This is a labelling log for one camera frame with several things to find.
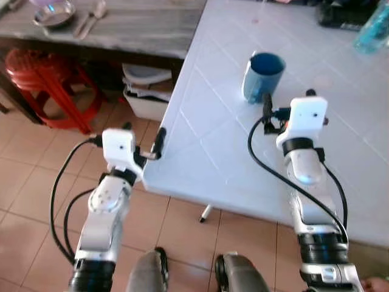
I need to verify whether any blue cup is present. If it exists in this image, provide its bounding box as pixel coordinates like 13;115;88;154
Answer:
241;52;287;105

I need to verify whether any white plastic bin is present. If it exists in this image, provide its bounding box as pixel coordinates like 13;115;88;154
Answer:
122;63;175;122

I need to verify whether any white table leg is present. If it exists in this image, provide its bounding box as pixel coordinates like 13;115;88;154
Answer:
199;204;214;223

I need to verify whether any black box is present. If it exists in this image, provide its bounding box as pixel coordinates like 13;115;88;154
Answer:
317;0;373;32

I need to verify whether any teal water bottle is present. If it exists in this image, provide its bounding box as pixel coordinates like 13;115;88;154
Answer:
354;0;389;55

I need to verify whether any red plastic stool stack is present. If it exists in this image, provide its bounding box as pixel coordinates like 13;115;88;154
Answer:
5;48;103;132

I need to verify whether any steel fork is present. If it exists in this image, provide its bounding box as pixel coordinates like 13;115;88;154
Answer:
72;2;95;38

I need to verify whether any grey robot left leg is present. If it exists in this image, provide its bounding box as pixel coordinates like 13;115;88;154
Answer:
125;246;170;292

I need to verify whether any grey robot leg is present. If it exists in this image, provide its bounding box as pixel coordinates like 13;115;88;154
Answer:
125;246;170;292
214;252;272;292

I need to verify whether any steel spoon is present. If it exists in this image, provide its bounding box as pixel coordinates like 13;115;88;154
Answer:
78;0;108;41

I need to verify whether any steel bowl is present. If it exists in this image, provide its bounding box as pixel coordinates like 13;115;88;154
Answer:
33;0;77;29

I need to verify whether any grey robot right leg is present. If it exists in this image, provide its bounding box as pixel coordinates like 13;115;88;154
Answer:
214;252;272;292

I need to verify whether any person's bare foot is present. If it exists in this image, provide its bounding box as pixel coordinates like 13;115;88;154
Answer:
363;278;389;292

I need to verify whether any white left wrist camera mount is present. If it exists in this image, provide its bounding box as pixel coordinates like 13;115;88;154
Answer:
102;128;145;181

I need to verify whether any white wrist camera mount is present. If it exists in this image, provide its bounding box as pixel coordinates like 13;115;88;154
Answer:
102;128;145;181
276;97;329;153

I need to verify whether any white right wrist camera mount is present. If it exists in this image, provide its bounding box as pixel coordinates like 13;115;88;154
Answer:
276;97;329;153

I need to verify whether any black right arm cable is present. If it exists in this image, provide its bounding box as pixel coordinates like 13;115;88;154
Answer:
247;116;349;245

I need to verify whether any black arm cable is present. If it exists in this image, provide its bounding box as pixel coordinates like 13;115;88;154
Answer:
49;137;104;263
247;116;349;245

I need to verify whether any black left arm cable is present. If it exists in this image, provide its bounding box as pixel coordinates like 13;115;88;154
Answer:
49;137;104;263

